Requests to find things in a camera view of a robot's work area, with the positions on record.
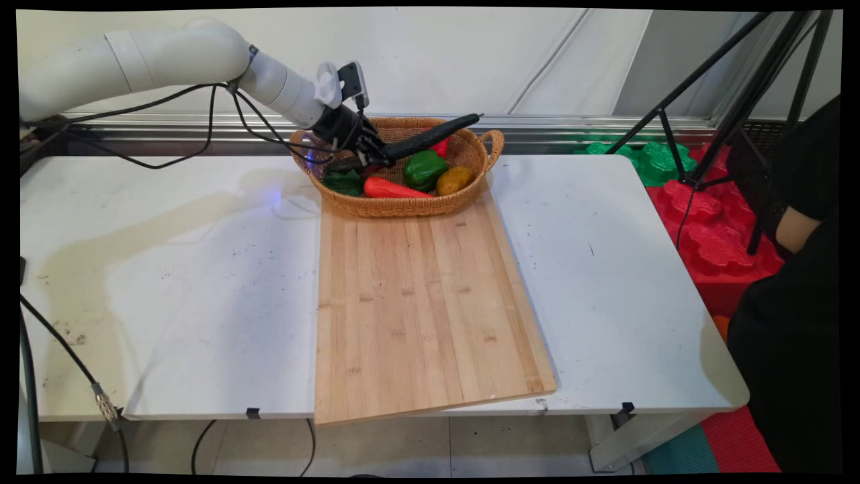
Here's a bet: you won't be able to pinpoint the thin black hanging cable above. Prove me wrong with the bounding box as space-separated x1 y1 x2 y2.
191 418 317 477

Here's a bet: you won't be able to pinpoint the dark green toy cucumber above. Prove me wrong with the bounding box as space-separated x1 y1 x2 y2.
325 113 484 175

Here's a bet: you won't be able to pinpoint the bare person forearm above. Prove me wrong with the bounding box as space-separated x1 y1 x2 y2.
775 205 823 255

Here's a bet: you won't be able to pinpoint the thick black cable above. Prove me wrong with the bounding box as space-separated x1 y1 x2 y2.
19 313 45 475

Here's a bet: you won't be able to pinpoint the teal floor mat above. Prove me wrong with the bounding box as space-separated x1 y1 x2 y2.
640 422 721 475

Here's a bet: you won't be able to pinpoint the dark green toy pepper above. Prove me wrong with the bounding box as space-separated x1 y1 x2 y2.
322 169 366 198

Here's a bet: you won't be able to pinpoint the black camera tripod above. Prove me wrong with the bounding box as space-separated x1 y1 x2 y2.
605 10 835 257

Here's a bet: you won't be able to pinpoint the yellow toy potato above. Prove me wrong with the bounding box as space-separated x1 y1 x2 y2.
436 166 475 197

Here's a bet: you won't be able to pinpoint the red floor mat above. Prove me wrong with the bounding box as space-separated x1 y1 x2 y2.
701 405 781 473

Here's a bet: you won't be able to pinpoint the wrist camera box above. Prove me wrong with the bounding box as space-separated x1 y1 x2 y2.
337 60 370 110

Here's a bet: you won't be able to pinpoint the metal wall rail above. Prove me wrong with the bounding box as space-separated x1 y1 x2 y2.
30 112 716 146

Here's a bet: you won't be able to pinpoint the orange toy carrot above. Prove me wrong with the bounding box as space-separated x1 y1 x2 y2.
363 177 431 199

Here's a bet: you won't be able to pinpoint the red foam puzzle blocks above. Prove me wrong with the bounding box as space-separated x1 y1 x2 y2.
644 143 786 318

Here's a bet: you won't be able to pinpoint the black cable with metal connector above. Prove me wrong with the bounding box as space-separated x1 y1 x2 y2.
20 294 130 474

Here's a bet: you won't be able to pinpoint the bright green toy bell pepper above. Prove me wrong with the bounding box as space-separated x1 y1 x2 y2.
402 150 449 193

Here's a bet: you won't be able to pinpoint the woven wicker basket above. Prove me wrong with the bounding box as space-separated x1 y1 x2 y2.
290 117 505 218

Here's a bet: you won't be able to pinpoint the person in black clothing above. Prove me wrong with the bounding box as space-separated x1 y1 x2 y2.
726 94 843 473

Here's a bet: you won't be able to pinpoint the green foam puzzle blocks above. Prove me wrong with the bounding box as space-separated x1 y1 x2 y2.
583 140 699 188

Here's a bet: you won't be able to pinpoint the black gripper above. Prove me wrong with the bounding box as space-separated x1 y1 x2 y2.
311 103 397 170

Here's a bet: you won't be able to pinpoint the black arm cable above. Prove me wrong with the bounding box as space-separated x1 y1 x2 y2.
64 82 340 170

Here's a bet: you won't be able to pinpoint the bamboo cutting board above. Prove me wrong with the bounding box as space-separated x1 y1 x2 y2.
313 180 558 428

